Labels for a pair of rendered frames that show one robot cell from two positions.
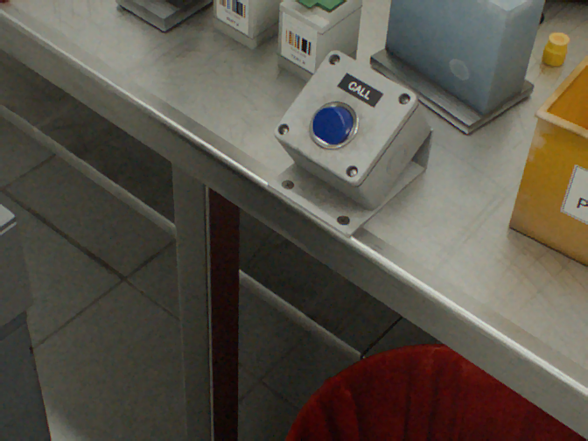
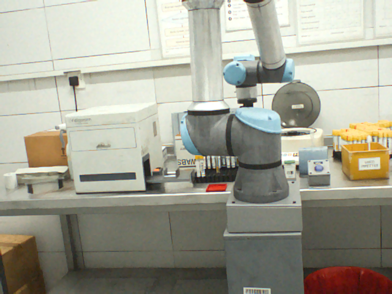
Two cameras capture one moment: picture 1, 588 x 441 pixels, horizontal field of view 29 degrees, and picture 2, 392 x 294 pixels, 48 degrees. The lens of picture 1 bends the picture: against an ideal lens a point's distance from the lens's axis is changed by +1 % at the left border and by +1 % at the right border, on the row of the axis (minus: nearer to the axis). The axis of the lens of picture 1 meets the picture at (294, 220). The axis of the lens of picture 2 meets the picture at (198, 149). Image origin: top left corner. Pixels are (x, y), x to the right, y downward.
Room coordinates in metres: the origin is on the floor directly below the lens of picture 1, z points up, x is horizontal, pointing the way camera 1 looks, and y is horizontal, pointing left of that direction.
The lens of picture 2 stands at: (-0.58, 0.96, 1.32)
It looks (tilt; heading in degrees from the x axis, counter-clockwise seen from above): 11 degrees down; 334
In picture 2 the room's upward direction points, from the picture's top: 5 degrees counter-clockwise
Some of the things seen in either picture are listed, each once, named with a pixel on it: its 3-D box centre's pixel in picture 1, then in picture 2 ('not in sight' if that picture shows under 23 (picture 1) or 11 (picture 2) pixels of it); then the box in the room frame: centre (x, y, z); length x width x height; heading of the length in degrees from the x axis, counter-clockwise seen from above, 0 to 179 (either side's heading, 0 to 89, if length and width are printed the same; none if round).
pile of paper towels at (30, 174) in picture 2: not in sight; (38, 174); (1.45, 0.75, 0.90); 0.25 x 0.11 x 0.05; 52
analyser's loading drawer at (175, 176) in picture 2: not in sight; (165, 175); (0.90, 0.37, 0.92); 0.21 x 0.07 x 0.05; 52
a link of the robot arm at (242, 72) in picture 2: not in sight; (242, 72); (0.66, 0.16, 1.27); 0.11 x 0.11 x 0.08; 42
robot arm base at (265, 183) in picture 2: not in sight; (260, 176); (0.39, 0.30, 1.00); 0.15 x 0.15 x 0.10
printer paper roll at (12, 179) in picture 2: not in sight; (10, 180); (1.41, 0.86, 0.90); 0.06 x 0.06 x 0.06; 52
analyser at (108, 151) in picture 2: not in sight; (120, 146); (1.09, 0.46, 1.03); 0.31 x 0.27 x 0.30; 52
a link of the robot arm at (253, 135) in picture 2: not in sight; (256, 133); (0.39, 0.30, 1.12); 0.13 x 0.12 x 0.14; 42
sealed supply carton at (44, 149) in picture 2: not in sight; (68, 149); (1.59, 0.58, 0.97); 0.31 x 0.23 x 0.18; 45
